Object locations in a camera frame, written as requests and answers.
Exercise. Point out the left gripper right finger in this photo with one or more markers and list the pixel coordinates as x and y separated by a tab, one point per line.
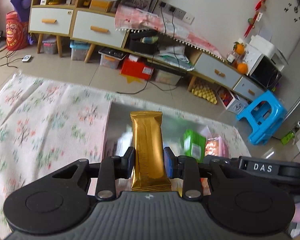
185	168

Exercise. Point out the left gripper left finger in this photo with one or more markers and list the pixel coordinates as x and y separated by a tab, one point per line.
111	169

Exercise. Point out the gold snack bar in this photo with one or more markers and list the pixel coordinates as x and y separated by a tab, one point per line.
149	173

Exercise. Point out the green snack packet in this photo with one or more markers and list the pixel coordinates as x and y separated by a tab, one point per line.
193	145

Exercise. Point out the pink cardboard box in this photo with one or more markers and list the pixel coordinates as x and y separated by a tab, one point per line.
120	131

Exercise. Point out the pink snack packet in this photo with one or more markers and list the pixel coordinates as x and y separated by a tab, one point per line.
216	147

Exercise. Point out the blue plastic stool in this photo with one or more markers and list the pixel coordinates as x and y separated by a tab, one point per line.
265	115

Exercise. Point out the yellow egg tray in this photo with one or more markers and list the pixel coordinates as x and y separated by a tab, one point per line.
205	92

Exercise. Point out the white printed box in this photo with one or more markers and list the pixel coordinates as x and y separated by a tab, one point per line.
231	101

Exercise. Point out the floral tablecloth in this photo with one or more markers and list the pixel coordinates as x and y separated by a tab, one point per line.
47	124

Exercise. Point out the red shoe box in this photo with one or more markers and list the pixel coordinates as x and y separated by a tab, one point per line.
138	69

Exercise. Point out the orange fruit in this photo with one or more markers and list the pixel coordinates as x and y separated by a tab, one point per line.
242	68
238	48

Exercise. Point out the black microwave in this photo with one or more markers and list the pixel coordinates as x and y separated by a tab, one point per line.
265	73

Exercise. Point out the pink cloth cover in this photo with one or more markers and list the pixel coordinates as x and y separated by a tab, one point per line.
135	19

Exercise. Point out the wooden tv cabinet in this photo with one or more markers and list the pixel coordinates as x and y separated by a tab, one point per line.
78	21

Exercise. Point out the red lantern bag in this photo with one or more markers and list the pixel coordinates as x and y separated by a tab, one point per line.
16	32

